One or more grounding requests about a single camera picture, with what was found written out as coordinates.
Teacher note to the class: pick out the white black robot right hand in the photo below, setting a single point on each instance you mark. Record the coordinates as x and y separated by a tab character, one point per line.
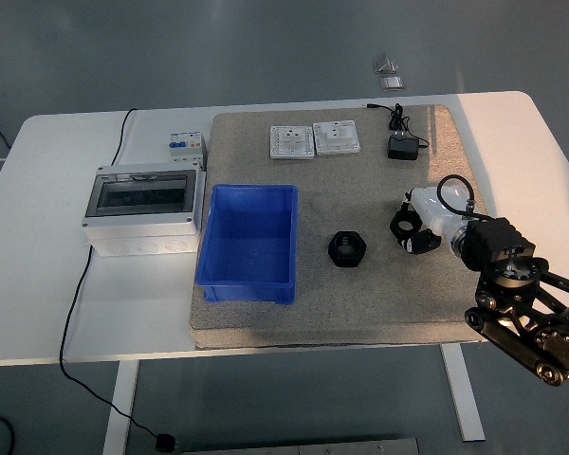
431	206

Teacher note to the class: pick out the large black hex nut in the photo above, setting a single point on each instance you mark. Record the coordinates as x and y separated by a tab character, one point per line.
336	258

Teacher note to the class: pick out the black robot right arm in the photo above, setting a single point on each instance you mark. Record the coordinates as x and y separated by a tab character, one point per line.
507	246

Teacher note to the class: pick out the blue plastic box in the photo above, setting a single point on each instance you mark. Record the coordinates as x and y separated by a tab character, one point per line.
246	237

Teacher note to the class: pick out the grey electrical distribution box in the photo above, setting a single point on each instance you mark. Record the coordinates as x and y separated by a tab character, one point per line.
142	227

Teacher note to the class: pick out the black power adapter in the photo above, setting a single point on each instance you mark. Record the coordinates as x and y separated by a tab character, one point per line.
403	149

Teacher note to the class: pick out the grey-brown mat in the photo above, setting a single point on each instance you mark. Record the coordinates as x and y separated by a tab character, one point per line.
351	303

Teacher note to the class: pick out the closed silver floor outlet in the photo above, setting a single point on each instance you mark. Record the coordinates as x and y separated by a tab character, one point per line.
391	83

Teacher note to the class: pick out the open silver floor outlet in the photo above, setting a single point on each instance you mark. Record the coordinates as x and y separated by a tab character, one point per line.
385	64

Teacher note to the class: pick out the white table leg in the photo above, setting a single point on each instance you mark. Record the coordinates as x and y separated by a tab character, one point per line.
121	407
464	398

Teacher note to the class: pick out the white blue circuit breaker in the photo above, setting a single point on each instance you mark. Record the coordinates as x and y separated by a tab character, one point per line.
182	144

